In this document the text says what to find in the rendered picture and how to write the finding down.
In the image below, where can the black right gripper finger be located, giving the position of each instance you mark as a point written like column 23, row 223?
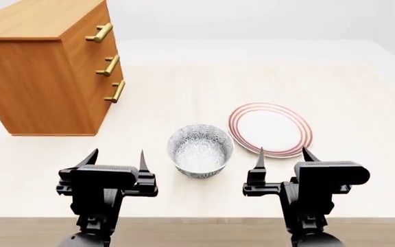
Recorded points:
column 257, row 176
column 308, row 157

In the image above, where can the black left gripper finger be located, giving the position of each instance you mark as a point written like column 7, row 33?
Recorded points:
column 144, row 177
column 87, row 160

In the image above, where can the wooden three-drawer cabinet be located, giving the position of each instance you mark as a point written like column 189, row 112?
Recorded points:
column 29, row 82

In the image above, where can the white plate with red rings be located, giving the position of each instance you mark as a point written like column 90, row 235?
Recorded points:
column 269, row 130

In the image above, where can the patterned white grey bowl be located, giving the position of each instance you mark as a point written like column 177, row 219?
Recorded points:
column 200, row 151

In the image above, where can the black left gripper camera box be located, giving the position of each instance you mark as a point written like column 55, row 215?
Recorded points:
column 103, row 177

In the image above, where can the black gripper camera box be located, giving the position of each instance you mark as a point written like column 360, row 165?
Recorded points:
column 103, row 177
column 331, row 173

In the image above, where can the black right gripper camera box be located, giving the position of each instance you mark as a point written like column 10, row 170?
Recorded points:
column 331, row 173

